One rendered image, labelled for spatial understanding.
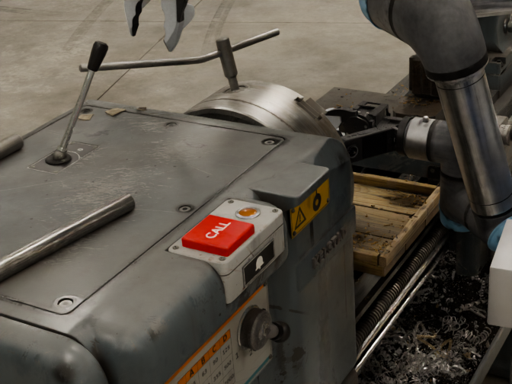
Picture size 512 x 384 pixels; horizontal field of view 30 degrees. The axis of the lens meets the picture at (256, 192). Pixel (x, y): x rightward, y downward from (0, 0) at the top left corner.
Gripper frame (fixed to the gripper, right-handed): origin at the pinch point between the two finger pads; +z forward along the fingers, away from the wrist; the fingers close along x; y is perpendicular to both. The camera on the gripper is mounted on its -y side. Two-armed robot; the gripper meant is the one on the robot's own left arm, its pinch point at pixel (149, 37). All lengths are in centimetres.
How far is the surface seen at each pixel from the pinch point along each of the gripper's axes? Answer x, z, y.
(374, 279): -35, 44, 27
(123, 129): -3.4, 10.0, -9.7
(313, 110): -20.2, 11.3, 18.3
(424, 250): -38, 49, 50
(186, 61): -2.0, 5.9, 7.8
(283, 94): -15.4, 9.5, 16.2
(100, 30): 267, 211, 356
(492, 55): -24, 38, 126
